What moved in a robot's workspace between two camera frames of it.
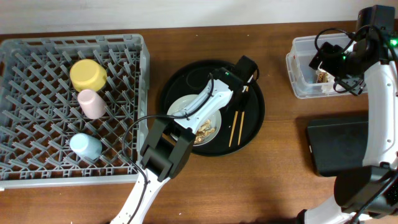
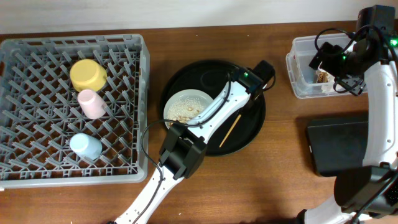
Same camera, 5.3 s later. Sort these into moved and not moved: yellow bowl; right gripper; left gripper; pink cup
Moved: left gripper
Not moved: pink cup; right gripper; yellow bowl
